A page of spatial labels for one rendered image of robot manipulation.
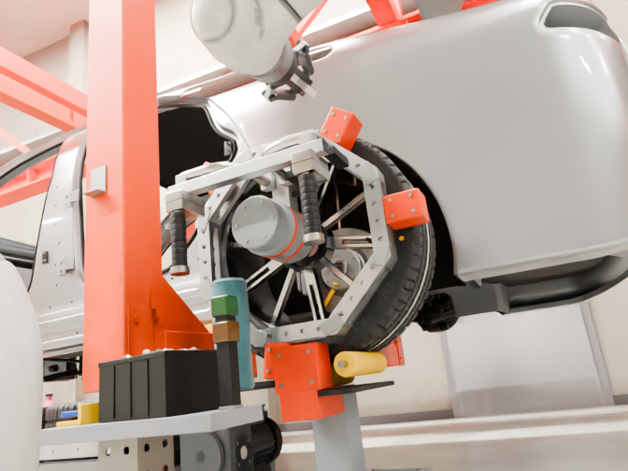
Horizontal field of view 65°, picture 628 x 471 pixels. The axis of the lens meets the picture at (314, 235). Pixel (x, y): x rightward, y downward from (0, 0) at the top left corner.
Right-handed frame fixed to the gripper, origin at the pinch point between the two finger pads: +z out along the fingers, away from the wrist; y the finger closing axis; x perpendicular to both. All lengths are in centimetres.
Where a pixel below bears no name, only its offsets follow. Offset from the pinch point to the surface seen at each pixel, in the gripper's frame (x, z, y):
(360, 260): 25, 70, 35
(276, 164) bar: 4.0, 1.9, 17.2
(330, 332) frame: 36, 10, 41
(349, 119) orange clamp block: 5.0, 23.2, -0.9
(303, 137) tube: 5.3, 2.4, 8.8
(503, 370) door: 159, 381, 88
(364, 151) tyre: 11.8, 29.5, 3.4
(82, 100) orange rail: -303, 295, 134
